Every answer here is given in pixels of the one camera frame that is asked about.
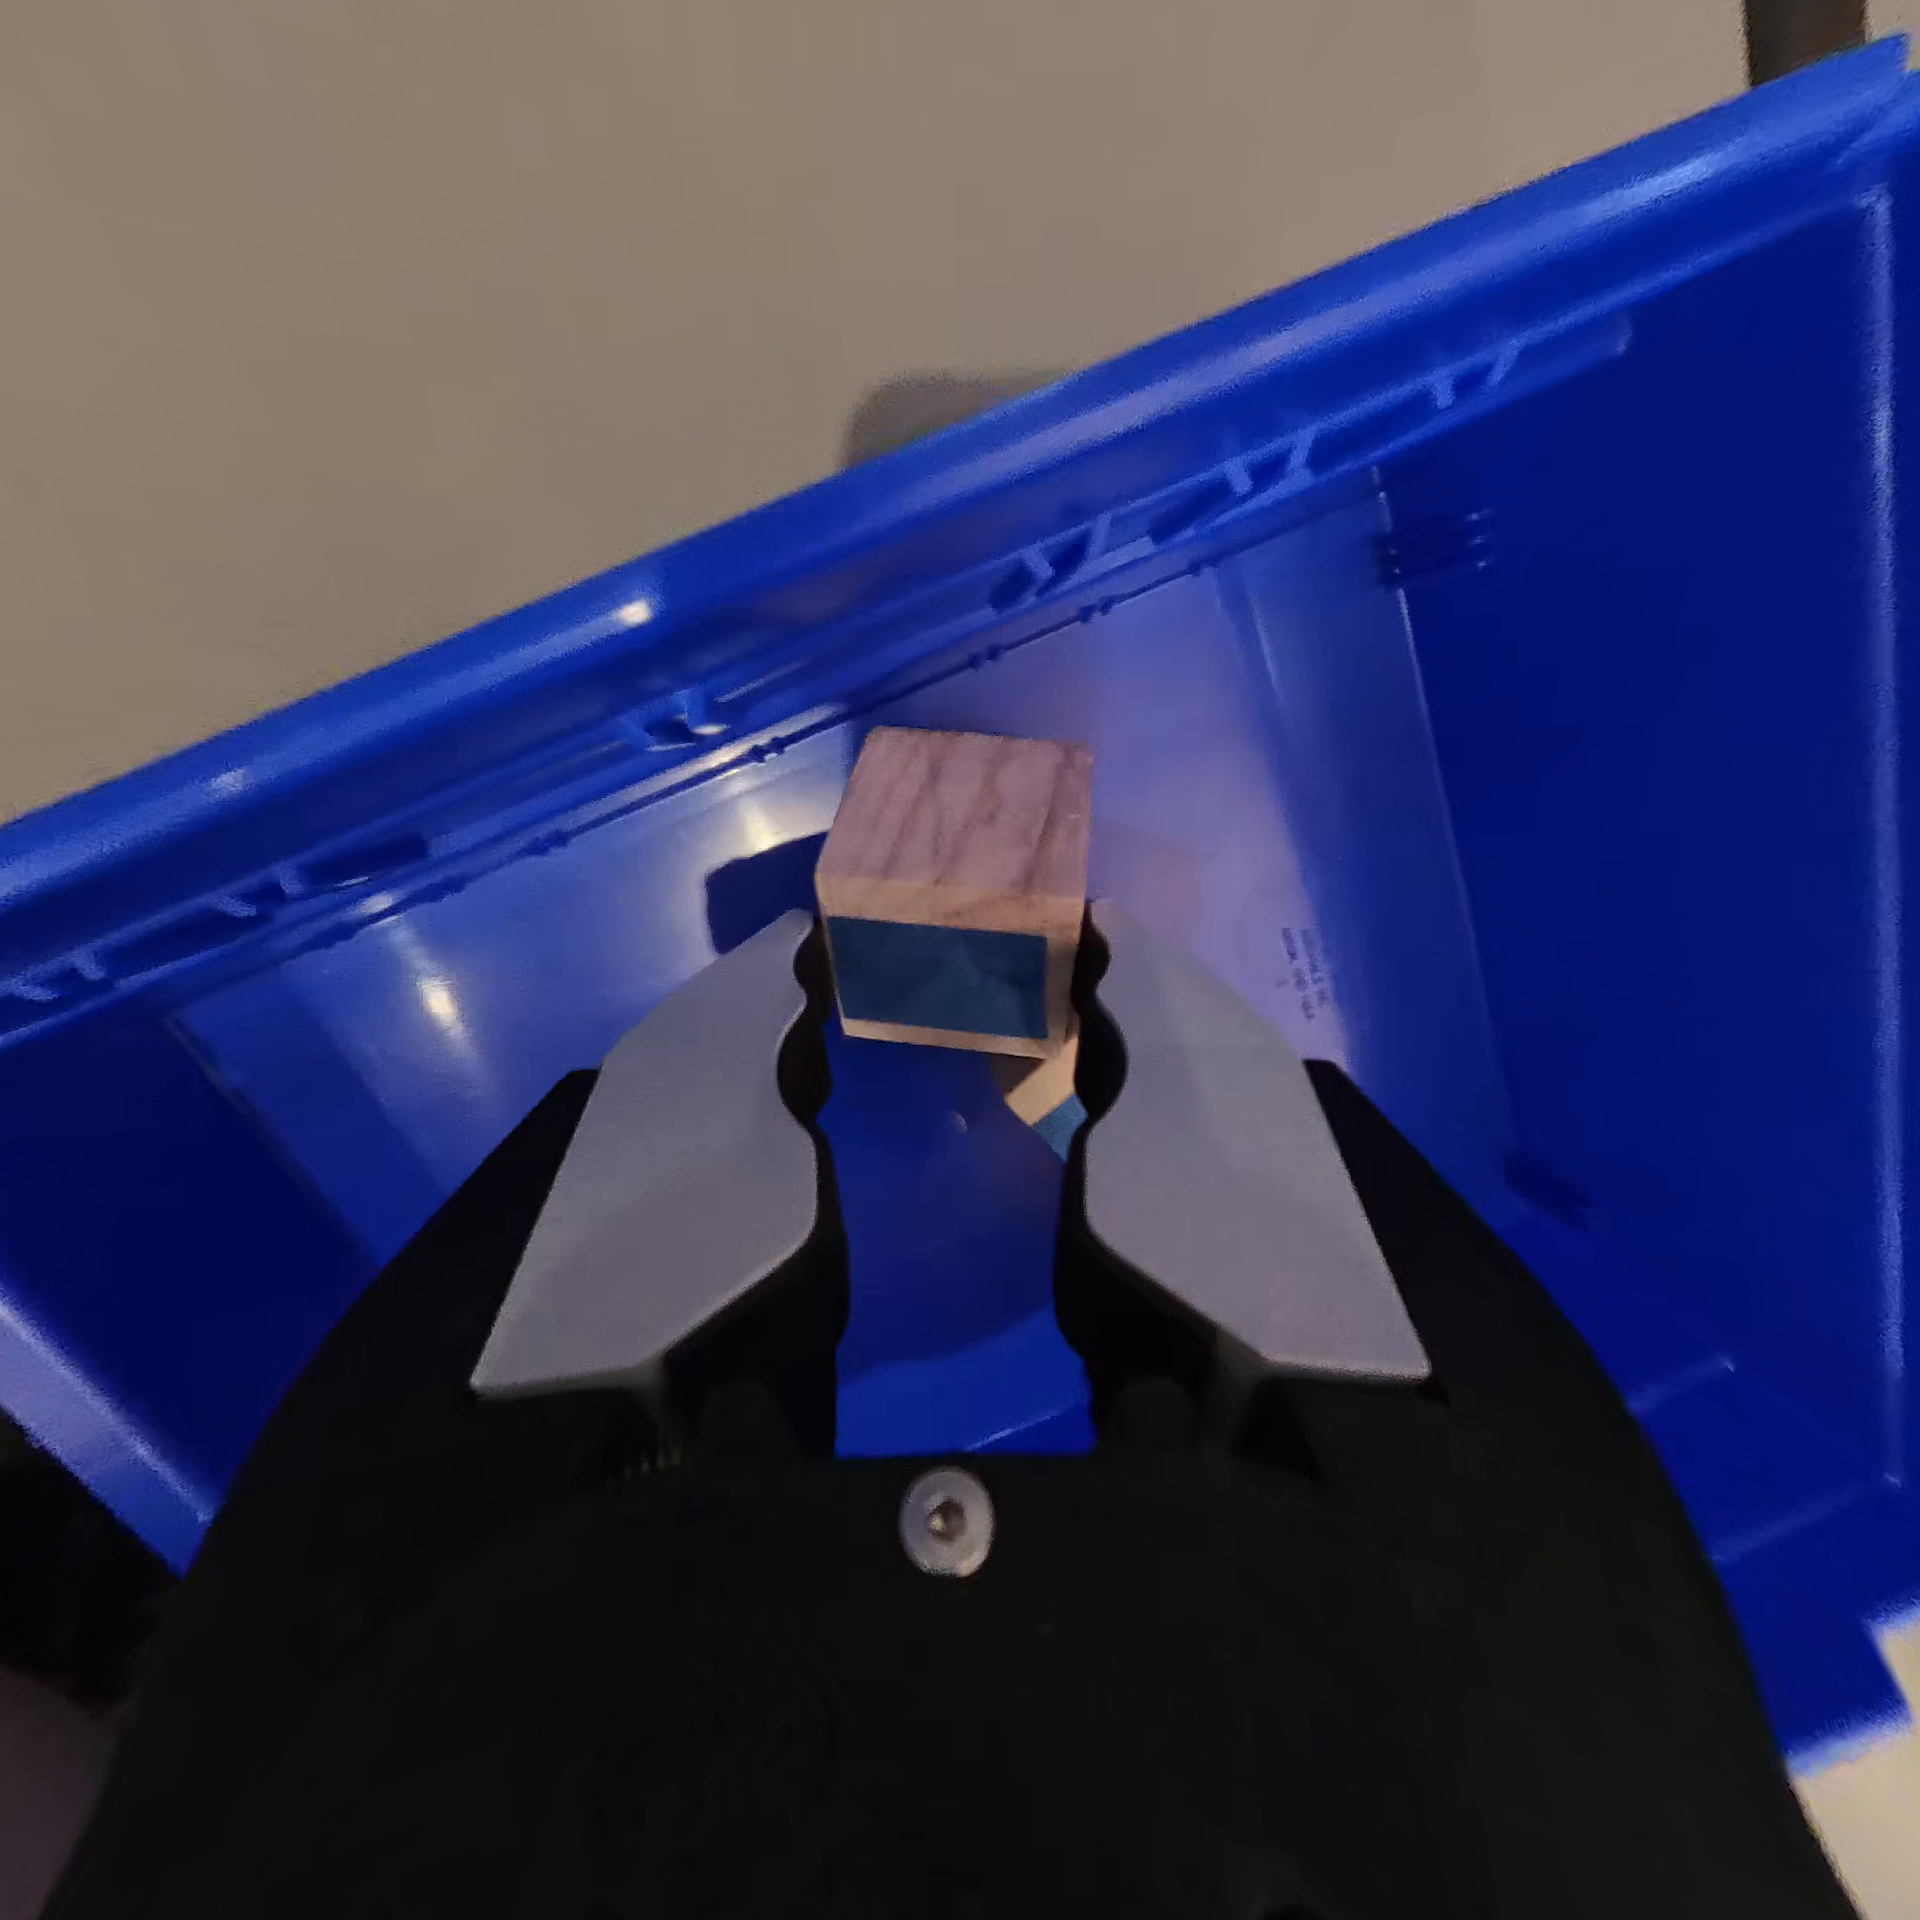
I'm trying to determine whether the black textured pad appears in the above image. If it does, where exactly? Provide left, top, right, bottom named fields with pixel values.
left=0, top=1417, right=191, bottom=1712

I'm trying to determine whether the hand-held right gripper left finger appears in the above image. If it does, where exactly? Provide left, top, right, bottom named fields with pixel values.
left=468, top=904, right=842, bottom=1465

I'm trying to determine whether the blue plastic bin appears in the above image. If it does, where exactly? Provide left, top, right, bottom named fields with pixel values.
left=0, top=36, right=1920, bottom=1759

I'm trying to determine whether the wooden cube with blue stripe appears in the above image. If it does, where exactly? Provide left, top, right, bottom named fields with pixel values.
left=996, top=1050, right=1090, bottom=1164
left=814, top=726, right=1099, bottom=1061

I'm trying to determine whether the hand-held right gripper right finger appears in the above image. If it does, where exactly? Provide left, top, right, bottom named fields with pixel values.
left=1054, top=897, right=1433, bottom=1465

